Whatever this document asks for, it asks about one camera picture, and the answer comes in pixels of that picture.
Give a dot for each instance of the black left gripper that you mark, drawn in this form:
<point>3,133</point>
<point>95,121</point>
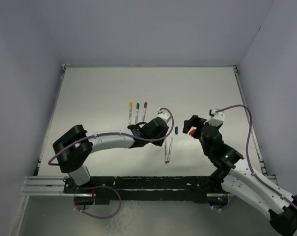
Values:
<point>163,133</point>

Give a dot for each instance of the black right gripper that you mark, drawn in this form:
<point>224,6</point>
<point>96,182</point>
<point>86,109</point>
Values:
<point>194,121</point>

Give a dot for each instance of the blue pen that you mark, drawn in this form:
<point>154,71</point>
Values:
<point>165,151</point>

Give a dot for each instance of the purple pen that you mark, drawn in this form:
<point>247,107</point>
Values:
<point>144,114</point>

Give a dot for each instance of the green pen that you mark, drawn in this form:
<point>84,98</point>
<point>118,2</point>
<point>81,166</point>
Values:
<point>136,115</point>

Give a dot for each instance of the yellow pen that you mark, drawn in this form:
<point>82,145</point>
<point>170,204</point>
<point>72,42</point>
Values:
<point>130,116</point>

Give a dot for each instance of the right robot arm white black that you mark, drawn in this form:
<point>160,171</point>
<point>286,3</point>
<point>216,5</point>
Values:
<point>237,176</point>

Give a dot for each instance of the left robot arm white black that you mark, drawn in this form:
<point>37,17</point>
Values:
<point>73,148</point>

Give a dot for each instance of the red pen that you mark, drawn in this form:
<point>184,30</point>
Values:
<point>169,151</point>

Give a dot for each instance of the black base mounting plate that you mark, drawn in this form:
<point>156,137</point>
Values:
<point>102,190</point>

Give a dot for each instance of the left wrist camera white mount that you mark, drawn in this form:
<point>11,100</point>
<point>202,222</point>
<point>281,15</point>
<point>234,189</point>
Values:
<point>164,115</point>

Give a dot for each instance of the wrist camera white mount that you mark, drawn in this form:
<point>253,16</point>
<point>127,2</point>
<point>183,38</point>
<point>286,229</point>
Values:
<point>164,115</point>
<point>216,118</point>

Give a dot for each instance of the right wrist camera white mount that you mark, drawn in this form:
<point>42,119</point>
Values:
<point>216,118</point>

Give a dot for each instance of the aluminium frame rail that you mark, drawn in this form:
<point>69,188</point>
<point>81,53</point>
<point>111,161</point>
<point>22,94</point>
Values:
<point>98,98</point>

